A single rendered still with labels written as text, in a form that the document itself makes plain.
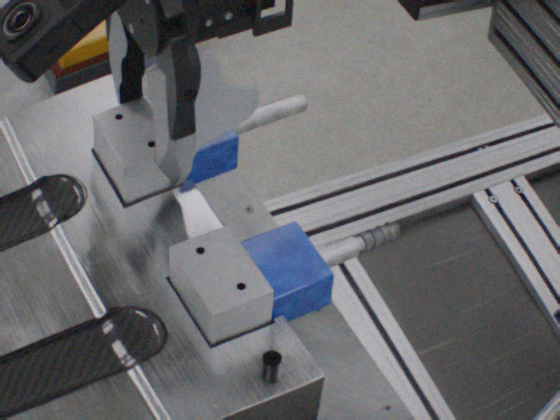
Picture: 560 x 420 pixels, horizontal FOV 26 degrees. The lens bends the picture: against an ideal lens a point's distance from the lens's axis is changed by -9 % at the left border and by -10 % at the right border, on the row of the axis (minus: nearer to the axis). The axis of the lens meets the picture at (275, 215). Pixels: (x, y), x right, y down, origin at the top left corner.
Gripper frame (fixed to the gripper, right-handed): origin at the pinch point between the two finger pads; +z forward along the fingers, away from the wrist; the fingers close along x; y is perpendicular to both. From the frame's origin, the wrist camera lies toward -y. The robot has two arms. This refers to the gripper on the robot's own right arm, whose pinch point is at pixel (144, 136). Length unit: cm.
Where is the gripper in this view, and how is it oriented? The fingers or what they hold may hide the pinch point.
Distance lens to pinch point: 76.1
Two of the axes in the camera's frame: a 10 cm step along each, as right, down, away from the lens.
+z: -0.5, 6.5, 7.6
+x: -4.8, -6.8, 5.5
